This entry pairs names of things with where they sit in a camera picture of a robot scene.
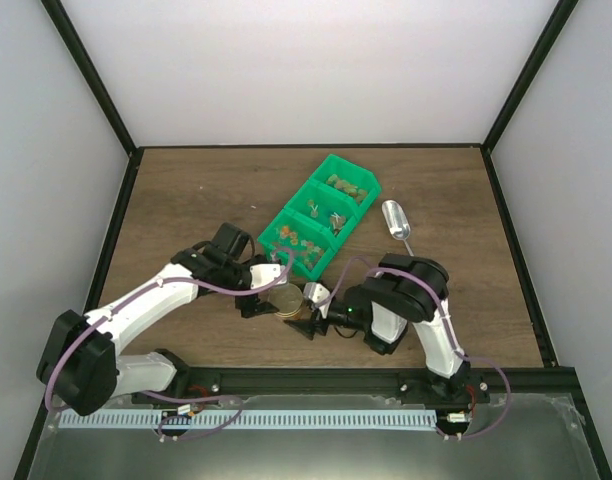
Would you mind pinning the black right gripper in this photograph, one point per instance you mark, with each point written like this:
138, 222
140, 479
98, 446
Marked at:
307, 329

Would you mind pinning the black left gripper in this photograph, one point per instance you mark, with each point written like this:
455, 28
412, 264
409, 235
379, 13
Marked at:
243, 303

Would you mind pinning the cream jar lid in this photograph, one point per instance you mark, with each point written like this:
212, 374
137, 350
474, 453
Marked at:
286, 298

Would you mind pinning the green bin with star candies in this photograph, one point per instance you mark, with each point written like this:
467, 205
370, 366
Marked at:
313, 245

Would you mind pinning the silver metal scoop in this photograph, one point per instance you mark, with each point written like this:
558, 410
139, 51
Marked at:
397, 223

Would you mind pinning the green bin with popsicle candies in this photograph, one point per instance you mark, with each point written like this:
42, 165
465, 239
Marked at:
349, 178

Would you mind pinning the clear glass jar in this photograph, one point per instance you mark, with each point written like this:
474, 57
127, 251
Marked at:
294, 315

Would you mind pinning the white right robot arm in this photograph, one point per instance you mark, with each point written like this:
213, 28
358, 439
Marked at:
400, 292

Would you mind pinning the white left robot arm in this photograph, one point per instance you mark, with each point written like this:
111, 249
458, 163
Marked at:
84, 364

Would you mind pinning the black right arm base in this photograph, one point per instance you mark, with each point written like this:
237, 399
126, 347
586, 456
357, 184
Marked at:
423, 387

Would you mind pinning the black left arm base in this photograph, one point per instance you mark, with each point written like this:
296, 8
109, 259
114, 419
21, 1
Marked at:
168, 380

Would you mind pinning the light blue slotted cable duct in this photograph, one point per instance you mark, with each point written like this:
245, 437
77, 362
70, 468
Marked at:
397, 420

